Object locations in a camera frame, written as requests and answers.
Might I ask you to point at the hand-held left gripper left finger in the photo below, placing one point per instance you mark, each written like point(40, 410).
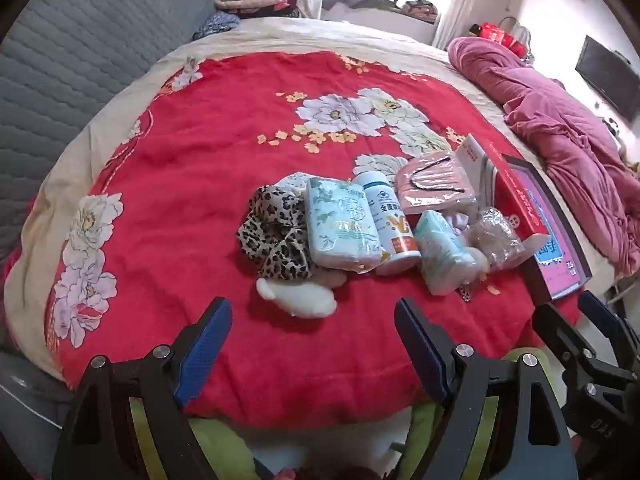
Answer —
point(205, 347)

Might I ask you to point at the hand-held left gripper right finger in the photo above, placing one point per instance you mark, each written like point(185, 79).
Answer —
point(420, 347)

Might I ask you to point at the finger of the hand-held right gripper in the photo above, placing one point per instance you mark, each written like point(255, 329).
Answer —
point(602, 312)
point(560, 332)

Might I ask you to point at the pink box with black edge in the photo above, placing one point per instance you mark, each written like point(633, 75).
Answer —
point(542, 275)

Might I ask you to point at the small green tissue pack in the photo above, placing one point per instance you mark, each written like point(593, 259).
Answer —
point(442, 252)

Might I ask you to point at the white fluffy plush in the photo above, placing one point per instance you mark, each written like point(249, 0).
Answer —
point(300, 300)

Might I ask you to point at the clear plastic bag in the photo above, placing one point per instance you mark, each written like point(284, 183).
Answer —
point(497, 237)

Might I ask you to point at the leopard print scrunchie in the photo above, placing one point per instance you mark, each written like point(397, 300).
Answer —
point(275, 240)

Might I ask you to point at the white orange vitamin bottle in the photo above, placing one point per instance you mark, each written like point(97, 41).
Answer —
point(390, 220)

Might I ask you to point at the floral tissue pack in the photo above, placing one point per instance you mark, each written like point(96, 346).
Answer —
point(340, 225)

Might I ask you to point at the pink copybook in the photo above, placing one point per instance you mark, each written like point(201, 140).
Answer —
point(550, 230)

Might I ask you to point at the red tissue box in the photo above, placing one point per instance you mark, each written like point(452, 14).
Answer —
point(515, 195)

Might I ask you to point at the pink face mask pack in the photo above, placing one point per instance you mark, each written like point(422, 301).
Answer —
point(435, 185)

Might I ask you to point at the red floral blanket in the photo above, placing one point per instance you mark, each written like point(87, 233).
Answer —
point(200, 160)

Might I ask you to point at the pink quilt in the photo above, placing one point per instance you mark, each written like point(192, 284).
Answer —
point(550, 125)

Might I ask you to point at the black television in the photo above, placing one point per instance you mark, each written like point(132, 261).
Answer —
point(605, 77)

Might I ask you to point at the small red bag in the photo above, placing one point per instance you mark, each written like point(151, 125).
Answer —
point(517, 49)

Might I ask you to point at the red gift bag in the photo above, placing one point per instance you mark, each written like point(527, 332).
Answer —
point(492, 32)

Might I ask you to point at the grey quilted headboard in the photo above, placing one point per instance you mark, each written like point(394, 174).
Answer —
point(75, 60)

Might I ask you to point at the blue patterned cloth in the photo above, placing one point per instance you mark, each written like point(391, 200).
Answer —
point(215, 24)

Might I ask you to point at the patterned folded blanket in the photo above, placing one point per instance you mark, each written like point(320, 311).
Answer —
point(420, 10)

